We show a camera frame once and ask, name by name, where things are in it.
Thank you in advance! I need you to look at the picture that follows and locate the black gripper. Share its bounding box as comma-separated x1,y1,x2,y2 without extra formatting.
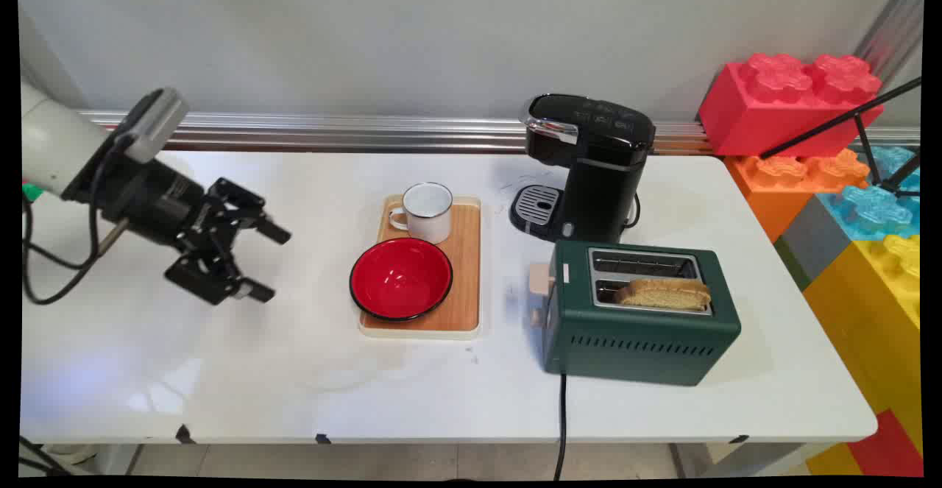
62,141,292,306

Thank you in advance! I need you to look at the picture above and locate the beige toaster lever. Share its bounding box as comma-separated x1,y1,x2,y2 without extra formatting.
528,263,557,298

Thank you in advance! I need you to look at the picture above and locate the red enamel bowl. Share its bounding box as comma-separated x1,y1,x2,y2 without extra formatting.
349,237,454,322

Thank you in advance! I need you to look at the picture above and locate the white enamel mug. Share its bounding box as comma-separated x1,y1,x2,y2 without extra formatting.
388,182,454,245

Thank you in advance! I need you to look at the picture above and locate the wooden serving tray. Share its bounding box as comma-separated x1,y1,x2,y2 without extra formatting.
358,194,483,339

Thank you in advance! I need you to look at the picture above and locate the black coffee machine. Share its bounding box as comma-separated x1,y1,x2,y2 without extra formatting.
509,93,656,245

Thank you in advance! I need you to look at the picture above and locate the green two-slot toaster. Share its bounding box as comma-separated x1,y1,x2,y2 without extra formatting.
542,240,742,387

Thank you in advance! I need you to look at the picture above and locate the toast bread slice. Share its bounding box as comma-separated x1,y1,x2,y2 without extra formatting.
614,277,712,312

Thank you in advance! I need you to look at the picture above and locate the big orange toy block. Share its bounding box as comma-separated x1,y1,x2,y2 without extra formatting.
724,149,874,243

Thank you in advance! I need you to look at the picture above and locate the big red toy block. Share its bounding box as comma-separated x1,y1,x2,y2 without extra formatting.
698,52,885,158

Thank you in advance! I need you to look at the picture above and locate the black tripod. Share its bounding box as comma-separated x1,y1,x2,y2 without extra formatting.
759,76,923,199

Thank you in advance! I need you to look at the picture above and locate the big blue toy block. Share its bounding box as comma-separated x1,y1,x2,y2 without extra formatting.
817,145,922,242

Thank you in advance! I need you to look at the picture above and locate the big yellow toy block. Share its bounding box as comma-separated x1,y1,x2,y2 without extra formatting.
802,234,923,453

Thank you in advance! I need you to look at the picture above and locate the aluminium upright profile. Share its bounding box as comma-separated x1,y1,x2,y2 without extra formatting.
854,0,925,85

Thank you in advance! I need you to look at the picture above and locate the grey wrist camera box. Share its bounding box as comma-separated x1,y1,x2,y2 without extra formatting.
120,88,189,164

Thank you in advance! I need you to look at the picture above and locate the aluminium rail profile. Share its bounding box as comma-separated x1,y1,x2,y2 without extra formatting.
77,110,921,156

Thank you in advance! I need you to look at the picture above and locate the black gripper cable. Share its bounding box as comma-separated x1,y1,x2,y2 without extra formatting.
21,132,141,306

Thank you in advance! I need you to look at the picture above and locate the black hanging cable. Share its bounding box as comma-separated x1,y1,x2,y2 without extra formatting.
20,436,76,478

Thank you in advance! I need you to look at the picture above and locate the black toaster power cord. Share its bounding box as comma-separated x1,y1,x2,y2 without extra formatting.
553,374,569,481

